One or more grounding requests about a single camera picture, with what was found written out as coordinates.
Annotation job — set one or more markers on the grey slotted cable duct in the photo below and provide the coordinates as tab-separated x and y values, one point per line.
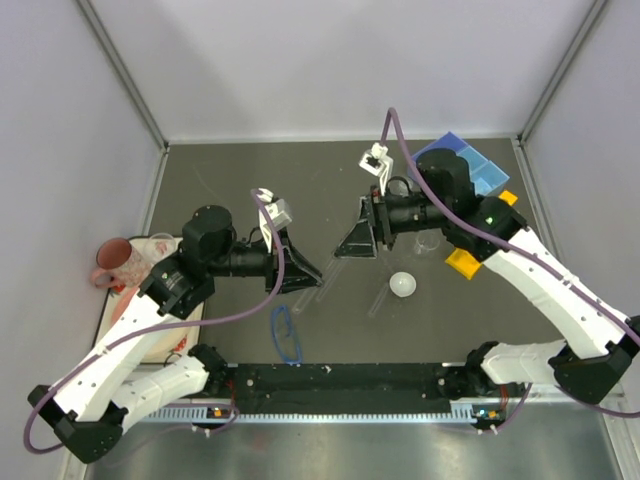
456	413

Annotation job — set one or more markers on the yellow test tube rack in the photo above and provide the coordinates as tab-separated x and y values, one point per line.
461	260

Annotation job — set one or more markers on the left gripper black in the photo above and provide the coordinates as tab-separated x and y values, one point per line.
298	274

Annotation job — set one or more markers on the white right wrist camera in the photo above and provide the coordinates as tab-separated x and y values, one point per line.
376	161

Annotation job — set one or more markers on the white round dish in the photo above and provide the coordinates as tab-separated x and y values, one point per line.
402	284

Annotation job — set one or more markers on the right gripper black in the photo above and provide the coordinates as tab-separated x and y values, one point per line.
361	241

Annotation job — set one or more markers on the white strawberry tray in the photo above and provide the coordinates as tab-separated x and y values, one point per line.
104	326

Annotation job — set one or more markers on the clear drinking glass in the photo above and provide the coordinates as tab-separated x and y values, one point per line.
159	246

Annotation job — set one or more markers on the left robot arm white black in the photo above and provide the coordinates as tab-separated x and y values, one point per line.
91	408

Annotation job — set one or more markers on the small clear glass beaker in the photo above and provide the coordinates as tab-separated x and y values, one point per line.
426	242

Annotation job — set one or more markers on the blue safety glasses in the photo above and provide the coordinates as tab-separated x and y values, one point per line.
284	336

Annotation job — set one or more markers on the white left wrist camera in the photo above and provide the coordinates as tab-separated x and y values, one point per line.
278	211

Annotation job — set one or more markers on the pink ceramic plate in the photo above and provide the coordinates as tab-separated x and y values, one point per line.
173	341

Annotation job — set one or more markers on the pink patterned mug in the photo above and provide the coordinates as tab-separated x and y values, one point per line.
119	263

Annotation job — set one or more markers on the three-compartment blue organizer box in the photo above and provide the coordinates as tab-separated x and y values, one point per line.
487	177

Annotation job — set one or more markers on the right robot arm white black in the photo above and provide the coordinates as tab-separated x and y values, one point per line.
598	343

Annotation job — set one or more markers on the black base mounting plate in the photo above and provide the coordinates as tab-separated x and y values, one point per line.
347	388

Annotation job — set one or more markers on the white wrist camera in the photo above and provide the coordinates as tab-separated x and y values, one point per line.
376	161
278	211

